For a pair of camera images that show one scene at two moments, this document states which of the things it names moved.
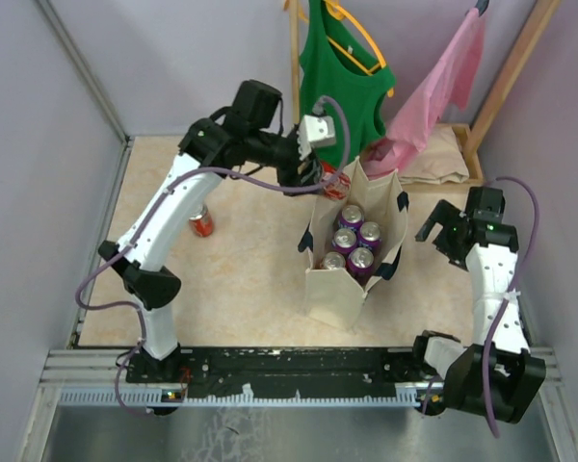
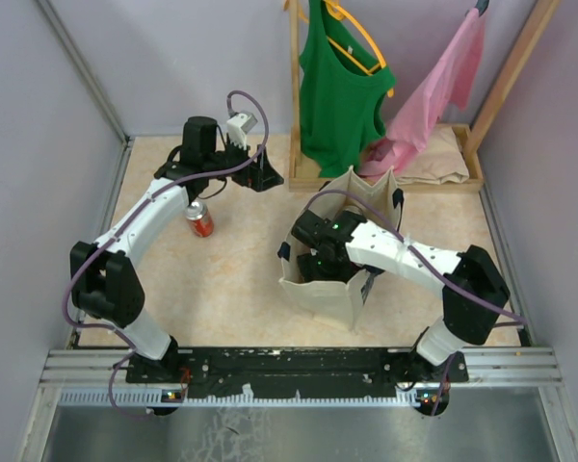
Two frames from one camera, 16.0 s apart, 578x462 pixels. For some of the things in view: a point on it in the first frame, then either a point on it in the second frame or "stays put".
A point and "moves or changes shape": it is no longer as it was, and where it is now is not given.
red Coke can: x=200 y=221 stays put
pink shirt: x=451 y=82 stays put
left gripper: x=292 y=176 → x=260 y=175
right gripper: x=445 y=214 → x=307 y=266
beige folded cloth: x=441 y=160 stays put
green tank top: x=340 y=77 stays put
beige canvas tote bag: x=353 y=243 moves or changes shape
